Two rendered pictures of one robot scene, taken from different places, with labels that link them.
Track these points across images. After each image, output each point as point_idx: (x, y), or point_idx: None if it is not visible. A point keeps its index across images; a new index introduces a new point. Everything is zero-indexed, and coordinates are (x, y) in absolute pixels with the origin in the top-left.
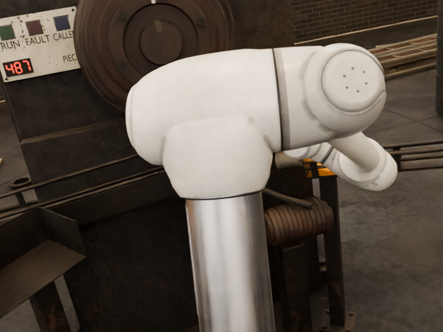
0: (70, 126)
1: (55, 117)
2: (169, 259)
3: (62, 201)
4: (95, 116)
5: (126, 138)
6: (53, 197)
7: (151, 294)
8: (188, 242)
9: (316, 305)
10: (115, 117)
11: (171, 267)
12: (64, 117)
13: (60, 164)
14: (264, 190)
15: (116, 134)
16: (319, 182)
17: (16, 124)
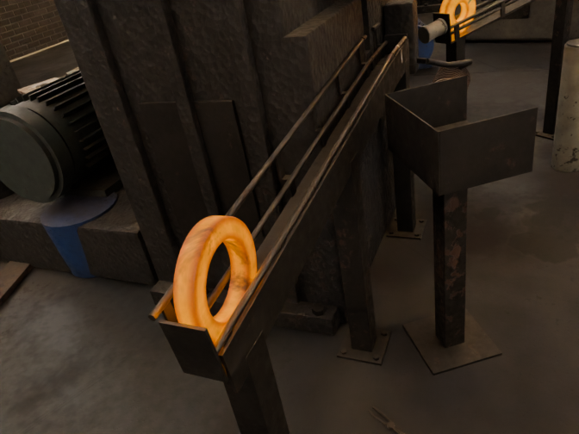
0: (307, 17)
1: (299, 3)
2: (369, 175)
3: (365, 99)
4: (318, 3)
5: (350, 25)
6: (325, 113)
7: (364, 221)
8: (374, 151)
9: (424, 186)
10: (326, 5)
11: (370, 183)
12: (303, 3)
13: (326, 63)
14: (435, 60)
15: (346, 20)
16: (456, 46)
17: (277, 14)
